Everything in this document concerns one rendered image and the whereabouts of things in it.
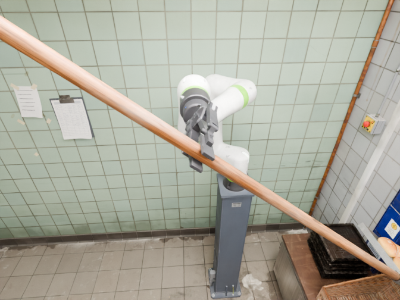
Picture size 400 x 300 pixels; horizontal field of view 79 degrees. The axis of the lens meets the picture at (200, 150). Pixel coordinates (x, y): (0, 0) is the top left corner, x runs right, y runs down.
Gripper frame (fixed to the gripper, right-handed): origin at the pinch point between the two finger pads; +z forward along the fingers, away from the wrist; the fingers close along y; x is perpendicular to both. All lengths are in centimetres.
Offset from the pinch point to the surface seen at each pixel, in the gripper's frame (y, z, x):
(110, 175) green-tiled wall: 127, -123, -14
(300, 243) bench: 53, -66, -149
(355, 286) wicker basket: 34, -26, -152
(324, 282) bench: 51, -36, -152
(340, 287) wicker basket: 40, -26, -145
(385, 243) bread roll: -1, -21, -113
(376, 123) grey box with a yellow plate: -41, -88, -120
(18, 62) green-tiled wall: 77, -123, 75
